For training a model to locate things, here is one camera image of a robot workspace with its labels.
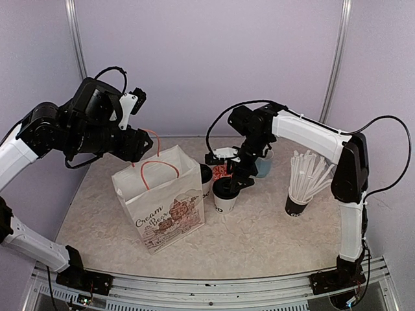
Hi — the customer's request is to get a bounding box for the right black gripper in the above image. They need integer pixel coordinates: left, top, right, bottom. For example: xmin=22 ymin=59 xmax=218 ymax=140
xmin=227 ymin=130 xmax=271 ymax=192

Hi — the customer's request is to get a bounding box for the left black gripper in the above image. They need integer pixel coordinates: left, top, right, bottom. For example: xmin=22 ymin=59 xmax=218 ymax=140
xmin=67 ymin=122 xmax=153 ymax=161

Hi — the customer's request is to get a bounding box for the white paper coffee cup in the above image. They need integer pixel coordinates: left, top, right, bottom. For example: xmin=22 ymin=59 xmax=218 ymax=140
xmin=213 ymin=194 xmax=237 ymax=214

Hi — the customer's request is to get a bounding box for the white paper takeout bag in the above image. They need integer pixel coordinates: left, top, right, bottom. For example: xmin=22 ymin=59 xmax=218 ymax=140
xmin=112 ymin=145 xmax=205 ymax=255

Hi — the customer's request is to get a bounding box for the black plastic cup lid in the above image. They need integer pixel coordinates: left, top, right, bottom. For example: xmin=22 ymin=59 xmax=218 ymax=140
xmin=200 ymin=163 xmax=213 ymax=184

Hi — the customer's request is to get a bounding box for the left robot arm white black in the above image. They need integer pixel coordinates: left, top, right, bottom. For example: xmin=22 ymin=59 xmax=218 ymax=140
xmin=1 ymin=78 xmax=153 ymax=288

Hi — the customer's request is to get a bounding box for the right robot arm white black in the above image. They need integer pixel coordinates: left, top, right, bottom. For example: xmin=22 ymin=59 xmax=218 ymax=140
xmin=227 ymin=100 xmax=369 ymax=288

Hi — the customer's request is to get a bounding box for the red patterned small bowl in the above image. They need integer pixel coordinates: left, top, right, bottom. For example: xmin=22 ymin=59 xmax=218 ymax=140
xmin=212 ymin=164 xmax=232 ymax=181

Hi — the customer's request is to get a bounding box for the blue translucent plastic cup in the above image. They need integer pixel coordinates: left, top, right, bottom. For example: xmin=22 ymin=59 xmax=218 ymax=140
xmin=255 ymin=150 xmax=274 ymax=178

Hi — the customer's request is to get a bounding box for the black cup holding straws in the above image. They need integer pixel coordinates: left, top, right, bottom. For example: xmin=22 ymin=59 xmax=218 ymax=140
xmin=285 ymin=193 xmax=313 ymax=217

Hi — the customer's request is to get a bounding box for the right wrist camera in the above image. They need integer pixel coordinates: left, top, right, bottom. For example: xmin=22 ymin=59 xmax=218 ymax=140
xmin=205 ymin=147 xmax=241 ymax=165

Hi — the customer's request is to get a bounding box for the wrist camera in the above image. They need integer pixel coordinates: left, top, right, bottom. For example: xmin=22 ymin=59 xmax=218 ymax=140
xmin=118 ymin=87 xmax=147 ymax=130
xmin=205 ymin=147 xmax=241 ymax=165

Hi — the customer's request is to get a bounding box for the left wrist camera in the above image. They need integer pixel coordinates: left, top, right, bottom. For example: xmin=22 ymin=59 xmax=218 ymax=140
xmin=118 ymin=87 xmax=147 ymax=130

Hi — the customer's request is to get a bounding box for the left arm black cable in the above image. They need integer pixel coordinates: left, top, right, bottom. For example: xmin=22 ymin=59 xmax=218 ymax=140
xmin=93 ymin=66 xmax=129 ymax=95

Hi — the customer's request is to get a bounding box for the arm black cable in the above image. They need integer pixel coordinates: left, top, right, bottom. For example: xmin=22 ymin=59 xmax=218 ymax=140
xmin=93 ymin=66 xmax=129 ymax=95
xmin=206 ymin=100 xmax=409 ymax=197

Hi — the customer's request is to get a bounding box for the aluminium front rail frame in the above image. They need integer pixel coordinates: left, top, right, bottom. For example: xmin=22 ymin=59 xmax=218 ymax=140
xmin=22 ymin=255 xmax=399 ymax=311

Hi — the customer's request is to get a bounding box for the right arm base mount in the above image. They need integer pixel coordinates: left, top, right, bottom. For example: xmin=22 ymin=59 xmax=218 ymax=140
xmin=309 ymin=270 xmax=366 ymax=295

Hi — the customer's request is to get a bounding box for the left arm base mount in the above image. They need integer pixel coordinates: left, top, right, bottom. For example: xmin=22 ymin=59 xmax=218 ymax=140
xmin=56 ymin=270 xmax=113 ymax=296

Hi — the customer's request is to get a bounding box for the left aluminium corner post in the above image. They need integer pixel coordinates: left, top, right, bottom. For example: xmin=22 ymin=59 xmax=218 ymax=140
xmin=65 ymin=0 xmax=88 ymax=80

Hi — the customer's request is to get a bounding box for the aluminium corner post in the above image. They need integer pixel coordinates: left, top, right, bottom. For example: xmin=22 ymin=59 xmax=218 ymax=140
xmin=65 ymin=0 xmax=88 ymax=80
xmin=320 ymin=0 xmax=352 ymax=123

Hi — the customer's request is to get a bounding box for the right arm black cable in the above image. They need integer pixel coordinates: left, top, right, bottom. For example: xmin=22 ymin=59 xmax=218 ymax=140
xmin=206 ymin=100 xmax=409 ymax=197

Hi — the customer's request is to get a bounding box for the right aluminium corner post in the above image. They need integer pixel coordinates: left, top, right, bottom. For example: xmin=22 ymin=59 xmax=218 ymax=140
xmin=320 ymin=0 xmax=352 ymax=123

